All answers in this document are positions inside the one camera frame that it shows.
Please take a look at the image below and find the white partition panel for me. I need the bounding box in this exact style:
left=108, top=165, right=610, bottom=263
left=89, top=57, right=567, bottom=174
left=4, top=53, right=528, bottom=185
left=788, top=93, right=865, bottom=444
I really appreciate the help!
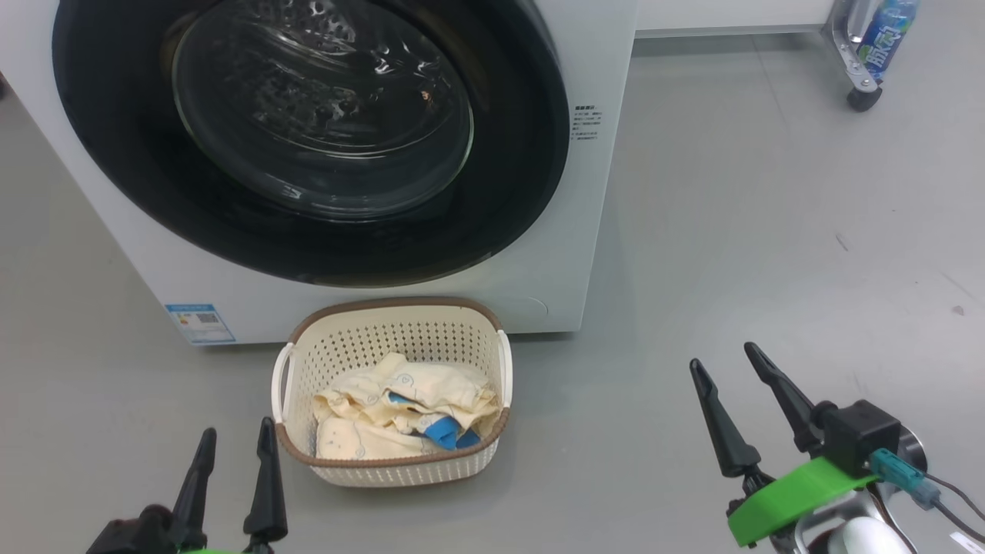
left=635, top=0, right=836, bottom=38

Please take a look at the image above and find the white front-load washing machine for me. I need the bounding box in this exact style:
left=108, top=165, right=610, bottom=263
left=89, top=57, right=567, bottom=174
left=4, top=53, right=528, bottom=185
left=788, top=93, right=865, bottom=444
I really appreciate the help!
left=0, top=0, right=638, bottom=345

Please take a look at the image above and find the cream perforated basket brown rim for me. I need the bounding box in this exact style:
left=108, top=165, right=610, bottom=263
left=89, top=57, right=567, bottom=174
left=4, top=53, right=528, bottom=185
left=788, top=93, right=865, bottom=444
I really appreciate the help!
left=271, top=297, right=513, bottom=488

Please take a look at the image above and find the metal caster bracket with wheel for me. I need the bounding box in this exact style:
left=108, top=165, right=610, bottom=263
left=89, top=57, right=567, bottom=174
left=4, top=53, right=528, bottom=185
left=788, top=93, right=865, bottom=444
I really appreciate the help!
left=822, top=0, right=884, bottom=112

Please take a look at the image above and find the teal cable connector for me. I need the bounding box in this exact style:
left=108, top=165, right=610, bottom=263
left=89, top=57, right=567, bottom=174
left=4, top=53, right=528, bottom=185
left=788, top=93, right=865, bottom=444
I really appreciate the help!
left=871, top=450, right=940, bottom=509

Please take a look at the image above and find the blue drink bottle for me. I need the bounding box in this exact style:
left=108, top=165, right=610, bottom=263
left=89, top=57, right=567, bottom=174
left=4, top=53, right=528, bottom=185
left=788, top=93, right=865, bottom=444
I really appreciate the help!
left=856, top=0, right=920, bottom=78

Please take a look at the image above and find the blue energy label sticker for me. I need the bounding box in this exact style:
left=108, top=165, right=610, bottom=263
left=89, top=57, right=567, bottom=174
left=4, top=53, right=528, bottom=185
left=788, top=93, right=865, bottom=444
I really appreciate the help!
left=165, top=304, right=236, bottom=345

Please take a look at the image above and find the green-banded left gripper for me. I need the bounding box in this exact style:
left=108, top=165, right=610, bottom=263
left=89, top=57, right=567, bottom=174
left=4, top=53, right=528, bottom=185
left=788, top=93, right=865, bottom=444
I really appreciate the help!
left=171, top=417, right=289, bottom=554

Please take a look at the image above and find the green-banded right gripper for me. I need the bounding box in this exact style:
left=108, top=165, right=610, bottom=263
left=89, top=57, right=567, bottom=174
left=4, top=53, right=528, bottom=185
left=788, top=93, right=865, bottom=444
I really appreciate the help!
left=689, top=342, right=878, bottom=554

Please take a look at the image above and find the printed text notice sticker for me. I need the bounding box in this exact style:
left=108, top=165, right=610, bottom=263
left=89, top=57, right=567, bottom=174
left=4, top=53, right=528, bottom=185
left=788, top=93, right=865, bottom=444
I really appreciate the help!
left=571, top=106, right=603, bottom=143

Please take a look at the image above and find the black round glass washer door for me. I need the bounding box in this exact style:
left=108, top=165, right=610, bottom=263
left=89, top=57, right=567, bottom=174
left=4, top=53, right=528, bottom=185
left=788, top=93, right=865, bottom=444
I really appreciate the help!
left=52, top=0, right=570, bottom=289

